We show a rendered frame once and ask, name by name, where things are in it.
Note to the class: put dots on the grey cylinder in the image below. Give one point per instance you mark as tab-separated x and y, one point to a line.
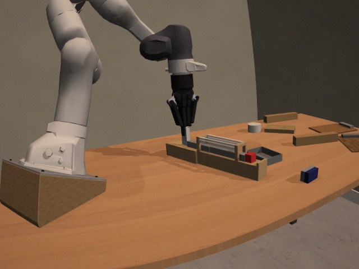
254	127

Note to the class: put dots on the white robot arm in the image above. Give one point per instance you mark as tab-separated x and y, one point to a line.
64	143

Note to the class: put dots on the grey square stick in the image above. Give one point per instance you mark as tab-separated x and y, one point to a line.
192	144
242	156

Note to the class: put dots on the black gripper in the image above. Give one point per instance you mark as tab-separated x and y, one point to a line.
186	101

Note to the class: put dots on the red cube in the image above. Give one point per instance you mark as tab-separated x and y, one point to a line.
250	157

